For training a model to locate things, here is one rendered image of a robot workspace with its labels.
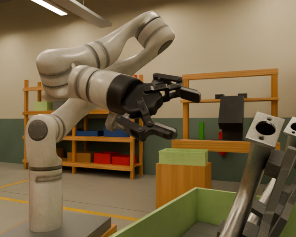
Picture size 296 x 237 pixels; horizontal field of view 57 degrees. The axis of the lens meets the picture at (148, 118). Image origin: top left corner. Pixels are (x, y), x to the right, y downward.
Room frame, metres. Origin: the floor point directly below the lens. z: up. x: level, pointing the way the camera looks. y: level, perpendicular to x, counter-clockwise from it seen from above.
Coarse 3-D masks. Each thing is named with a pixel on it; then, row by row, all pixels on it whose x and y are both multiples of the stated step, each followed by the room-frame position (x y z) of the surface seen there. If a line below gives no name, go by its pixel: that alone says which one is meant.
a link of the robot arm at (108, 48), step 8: (144, 16) 0.74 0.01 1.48; (152, 16) 0.74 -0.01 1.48; (128, 24) 0.71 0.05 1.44; (136, 24) 0.73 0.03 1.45; (144, 24) 0.73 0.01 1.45; (112, 32) 0.68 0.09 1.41; (120, 32) 0.68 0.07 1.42; (128, 32) 0.71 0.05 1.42; (136, 32) 0.75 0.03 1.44; (96, 40) 0.65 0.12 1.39; (104, 40) 0.65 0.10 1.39; (112, 40) 0.66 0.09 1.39; (120, 40) 0.68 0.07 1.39; (96, 48) 0.63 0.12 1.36; (104, 48) 0.64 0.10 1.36; (112, 48) 0.65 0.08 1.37; (120, 48) 0.68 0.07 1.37; (104, 56) 0.64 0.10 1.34; (112, 56) 0.65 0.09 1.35; (104, 64) 0.65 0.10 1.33
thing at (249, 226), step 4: (224, 220) 0.47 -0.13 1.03; (220, 224) 0.46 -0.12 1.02; (248, 224) 0.43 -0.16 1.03; (252, 224) 0.43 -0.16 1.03; (220, 228) 0.46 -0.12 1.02; (244, 228) 0.42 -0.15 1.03; (248, 228) 0.42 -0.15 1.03; (252, 228) 0.42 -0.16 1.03; (256, 228) 0.42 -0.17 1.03; (244, 232) 0.42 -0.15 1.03; (248, 232) 0.42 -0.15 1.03; (252, 232) 0.42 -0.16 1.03; (256, 232) 0.42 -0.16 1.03; (244, 236) 0.42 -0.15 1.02; (248, 236) 0.41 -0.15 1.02; (252, 236) 0.41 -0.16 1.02; (256, 236) 0.41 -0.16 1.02
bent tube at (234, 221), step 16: (256, 128) 0.40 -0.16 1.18; (272, 128) 0.40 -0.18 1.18; (256, 144) 0.40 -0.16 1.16; (272, 144) 0.37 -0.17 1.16; (256, 160) 0.42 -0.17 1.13; (256, 176) 0.44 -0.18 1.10; (240, 192) 0.46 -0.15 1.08; (256, 192) 0.45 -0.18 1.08; (240, 208) 0.44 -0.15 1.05; (224, 224) 0.44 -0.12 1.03; (240, 224) 0.43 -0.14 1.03
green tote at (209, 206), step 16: (192, 192) 0.92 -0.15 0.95; (208, 192) 0.93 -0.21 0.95; (224, 192) 0.91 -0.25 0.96; (160, 208) 0.73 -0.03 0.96; (176, 208) 0.81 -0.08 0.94; (192, 208) 0.92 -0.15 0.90; (208, 208) 0.93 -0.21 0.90; (224, 208) 0.91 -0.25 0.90; (144, 224) 0.66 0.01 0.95; (160, 224) 0.72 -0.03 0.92; (176, 224) 0.81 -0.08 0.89; (192, 224) 0.92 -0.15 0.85; (288, 224) 0.81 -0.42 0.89
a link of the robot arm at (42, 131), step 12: (36, 120) 0.77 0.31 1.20; (48, 120) 0.77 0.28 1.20; (60, 120) 0.82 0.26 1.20; (36, 132) 0.76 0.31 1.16; (48, 132) 0.76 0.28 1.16; (60, 132) 0.80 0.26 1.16; (36, 144) 0.77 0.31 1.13; (48, 144) 0.77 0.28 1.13; (36, 156) 0.77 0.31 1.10; (48, 156) 0.77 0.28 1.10; (36, 168) 0.77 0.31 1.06; (48, 168) 0.77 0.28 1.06
